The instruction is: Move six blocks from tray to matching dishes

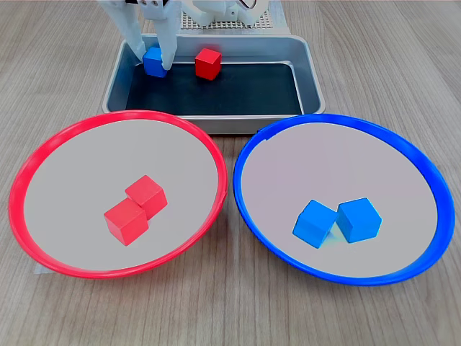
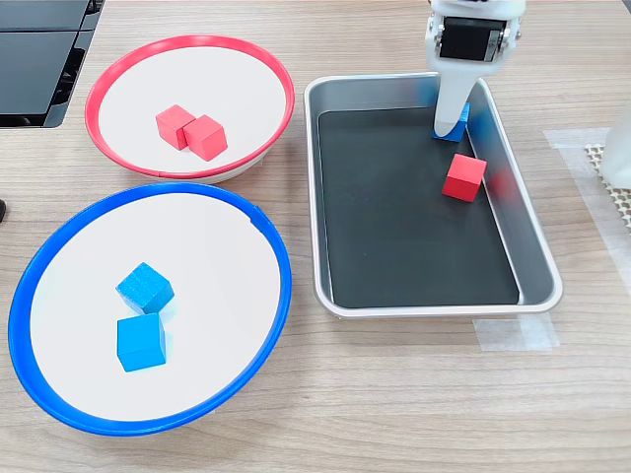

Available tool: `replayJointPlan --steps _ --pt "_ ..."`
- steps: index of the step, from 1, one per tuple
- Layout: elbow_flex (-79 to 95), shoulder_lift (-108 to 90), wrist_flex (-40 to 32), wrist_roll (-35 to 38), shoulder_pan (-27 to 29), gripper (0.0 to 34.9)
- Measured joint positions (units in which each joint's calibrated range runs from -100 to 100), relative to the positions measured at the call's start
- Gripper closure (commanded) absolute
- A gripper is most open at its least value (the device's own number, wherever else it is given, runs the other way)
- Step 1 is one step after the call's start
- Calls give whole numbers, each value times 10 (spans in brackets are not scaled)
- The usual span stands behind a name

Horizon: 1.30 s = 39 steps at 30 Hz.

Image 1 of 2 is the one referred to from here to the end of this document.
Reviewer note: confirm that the blue cube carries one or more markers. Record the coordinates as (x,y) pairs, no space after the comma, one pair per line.
(153,63)
(359,220)
(313,224)

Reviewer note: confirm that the red cube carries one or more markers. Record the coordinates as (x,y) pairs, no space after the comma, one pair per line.
(126,222)
(208,64)
(147,192)

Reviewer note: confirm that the black tray mat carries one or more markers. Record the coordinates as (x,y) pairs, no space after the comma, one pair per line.
(252,90)

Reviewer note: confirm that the steel tray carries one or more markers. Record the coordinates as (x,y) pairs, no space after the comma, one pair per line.
(310,72)

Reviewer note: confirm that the white plate with red rim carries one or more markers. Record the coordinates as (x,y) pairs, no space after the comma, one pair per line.
(72,194)

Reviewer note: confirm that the white plate with blue rim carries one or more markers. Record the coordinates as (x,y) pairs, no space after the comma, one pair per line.
(378,162)

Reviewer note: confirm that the small white paper scrap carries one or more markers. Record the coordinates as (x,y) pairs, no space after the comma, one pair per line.
(41,270)

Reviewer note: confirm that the pale perforated base plate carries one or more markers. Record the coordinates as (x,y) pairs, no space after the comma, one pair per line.
(264,21)

